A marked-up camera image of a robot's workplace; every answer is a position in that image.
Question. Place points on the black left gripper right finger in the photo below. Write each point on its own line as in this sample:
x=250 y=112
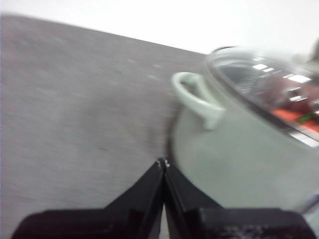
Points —
x=199 y=221

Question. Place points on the orange pumpkin with green stem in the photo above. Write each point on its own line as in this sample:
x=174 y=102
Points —
x=294 y=118

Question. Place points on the pale green electric steamer pot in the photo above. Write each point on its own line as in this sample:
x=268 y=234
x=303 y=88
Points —
x=236 y=154

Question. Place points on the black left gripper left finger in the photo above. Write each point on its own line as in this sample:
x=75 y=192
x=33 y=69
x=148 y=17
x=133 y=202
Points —
x=129 y=219

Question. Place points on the glass lid with green knob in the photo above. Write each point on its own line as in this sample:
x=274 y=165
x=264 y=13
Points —
x=254 y=82

